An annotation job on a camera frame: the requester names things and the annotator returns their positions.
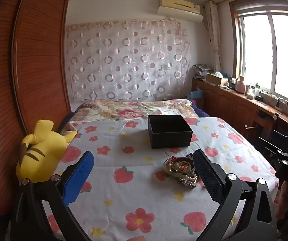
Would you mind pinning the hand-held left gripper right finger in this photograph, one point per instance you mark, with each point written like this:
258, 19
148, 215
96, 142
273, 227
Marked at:
209, 178

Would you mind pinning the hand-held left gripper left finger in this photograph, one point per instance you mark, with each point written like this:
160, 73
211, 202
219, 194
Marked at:
78, 178

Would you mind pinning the black square box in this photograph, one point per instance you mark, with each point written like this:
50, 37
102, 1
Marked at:
170, 133

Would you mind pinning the yellow plush toy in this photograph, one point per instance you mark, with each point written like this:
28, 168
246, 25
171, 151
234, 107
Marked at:
43, 145

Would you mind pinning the strawberry print sheet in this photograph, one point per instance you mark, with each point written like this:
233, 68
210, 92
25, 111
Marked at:
139, 185

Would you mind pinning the long wooden cabinet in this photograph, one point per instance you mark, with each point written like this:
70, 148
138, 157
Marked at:
224, 103

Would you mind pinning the pink kettle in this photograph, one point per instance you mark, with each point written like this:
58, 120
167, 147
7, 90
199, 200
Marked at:
240, 85

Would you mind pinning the purple blanket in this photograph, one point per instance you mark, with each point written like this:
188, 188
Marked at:
199, 109

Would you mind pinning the floral quilt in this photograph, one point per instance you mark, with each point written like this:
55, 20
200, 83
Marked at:
123, 111

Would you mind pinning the blue plastic bag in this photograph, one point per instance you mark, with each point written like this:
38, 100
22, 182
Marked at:
195, 94

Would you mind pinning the cardboard box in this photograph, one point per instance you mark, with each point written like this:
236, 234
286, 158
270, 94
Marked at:
215, 79

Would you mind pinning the wooden framed window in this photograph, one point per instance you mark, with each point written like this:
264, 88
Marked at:
266, 52

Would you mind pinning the stack of magazines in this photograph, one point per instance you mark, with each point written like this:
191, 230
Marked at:
202, 71

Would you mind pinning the pale window curtain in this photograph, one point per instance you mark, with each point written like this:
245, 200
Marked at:
214, 37

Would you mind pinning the wooden wardrobe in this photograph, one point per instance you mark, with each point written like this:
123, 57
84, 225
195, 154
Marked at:
33, 55

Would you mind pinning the white air conditioner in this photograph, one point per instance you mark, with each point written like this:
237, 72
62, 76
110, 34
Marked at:
179, 8

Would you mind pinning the circle patterned wall curtain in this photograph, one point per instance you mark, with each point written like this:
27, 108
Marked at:
128, 60

